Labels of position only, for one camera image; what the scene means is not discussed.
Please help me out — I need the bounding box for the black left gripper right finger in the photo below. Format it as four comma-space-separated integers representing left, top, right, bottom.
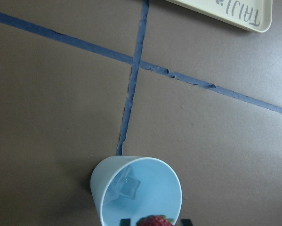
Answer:
180, 218, 193, 226

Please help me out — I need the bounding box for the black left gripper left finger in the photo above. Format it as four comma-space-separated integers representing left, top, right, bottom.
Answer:
120, 218, 131, 226

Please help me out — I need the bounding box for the red strawberry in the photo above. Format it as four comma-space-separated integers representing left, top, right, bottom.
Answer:
136, 215, 174, 226

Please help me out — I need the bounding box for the light blue plastic cup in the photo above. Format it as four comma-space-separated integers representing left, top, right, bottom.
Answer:
90, 156, 182, 226

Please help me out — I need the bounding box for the clear ice cube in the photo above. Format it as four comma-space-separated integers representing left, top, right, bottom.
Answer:
113, 166, 141, 200

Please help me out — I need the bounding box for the cream bear serving tray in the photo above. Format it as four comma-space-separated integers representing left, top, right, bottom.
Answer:
170, 0, 273, 33

